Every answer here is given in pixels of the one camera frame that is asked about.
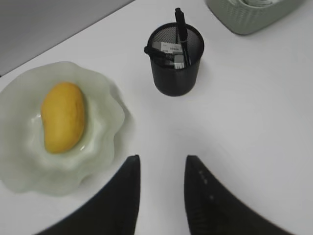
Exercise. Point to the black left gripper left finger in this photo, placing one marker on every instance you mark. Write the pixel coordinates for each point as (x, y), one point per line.
(112, 211)

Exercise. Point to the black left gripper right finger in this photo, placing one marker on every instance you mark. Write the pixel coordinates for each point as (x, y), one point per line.
(211, 209)

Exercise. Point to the yellow mango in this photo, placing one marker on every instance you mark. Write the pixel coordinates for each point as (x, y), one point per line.
(63, 117)

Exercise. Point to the grey white eraser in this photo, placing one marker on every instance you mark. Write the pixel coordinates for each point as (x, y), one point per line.
(177, 61)
(169, 48)

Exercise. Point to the black marker pen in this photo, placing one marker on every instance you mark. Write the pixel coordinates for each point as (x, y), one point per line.
(158, 56)
(183, 35)

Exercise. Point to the frosted green wavy plate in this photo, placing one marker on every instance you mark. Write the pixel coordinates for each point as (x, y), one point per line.
(25, 165)

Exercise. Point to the black mesh pen holder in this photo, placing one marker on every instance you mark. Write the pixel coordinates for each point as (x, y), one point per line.
(168, 80)

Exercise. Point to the light green woven basket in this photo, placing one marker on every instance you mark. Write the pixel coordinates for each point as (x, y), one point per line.
(244, 17)

